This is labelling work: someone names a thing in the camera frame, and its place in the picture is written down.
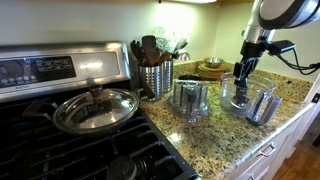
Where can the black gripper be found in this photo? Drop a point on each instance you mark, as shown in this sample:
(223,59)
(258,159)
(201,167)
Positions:
(253,50)

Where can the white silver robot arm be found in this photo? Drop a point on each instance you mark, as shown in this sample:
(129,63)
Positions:
(283,13)

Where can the clear food processor bowl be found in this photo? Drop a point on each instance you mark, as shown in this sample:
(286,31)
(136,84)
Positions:
(261,93)

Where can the small steel bowl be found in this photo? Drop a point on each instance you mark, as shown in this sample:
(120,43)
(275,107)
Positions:
(213,62)

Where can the round wooden trivet stack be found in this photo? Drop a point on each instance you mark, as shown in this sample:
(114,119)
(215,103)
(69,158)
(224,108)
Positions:
(210,71)

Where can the steel ladle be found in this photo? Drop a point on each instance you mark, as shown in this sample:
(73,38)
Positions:
(183,56)

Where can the clear food processor lid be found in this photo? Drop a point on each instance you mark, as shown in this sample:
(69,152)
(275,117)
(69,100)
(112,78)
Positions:
(188,98)

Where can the green spatula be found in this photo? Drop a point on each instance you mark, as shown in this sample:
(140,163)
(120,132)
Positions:
(181,44)

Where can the brown wooden spoon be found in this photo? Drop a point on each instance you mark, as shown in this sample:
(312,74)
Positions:
(164,57)

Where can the white kitchen cabinet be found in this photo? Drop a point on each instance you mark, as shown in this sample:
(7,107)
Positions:
(283,146)

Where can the under-cabinet light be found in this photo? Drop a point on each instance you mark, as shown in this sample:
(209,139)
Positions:
(190,1)

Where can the wide perforated steel utensil holder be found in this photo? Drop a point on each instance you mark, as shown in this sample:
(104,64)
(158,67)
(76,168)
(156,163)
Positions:
(150,78)

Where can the dark wooden spatula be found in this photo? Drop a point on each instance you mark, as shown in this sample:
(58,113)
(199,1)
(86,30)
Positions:
(150,48)

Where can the black slotted utensil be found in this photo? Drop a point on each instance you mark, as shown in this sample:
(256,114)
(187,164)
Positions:
(136,50)

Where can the stainless steel gas stove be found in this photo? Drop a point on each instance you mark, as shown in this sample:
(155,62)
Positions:
(100,65)

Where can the shiny steel pan lid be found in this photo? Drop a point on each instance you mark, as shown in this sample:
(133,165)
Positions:
(100,113)

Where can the black stove burner cap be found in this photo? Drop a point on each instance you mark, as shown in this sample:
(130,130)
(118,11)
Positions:
(125,168)

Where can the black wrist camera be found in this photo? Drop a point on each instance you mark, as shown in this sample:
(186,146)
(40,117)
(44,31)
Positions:
(281,46)

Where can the black wall outlet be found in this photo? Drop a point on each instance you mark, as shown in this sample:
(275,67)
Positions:
(315,97)

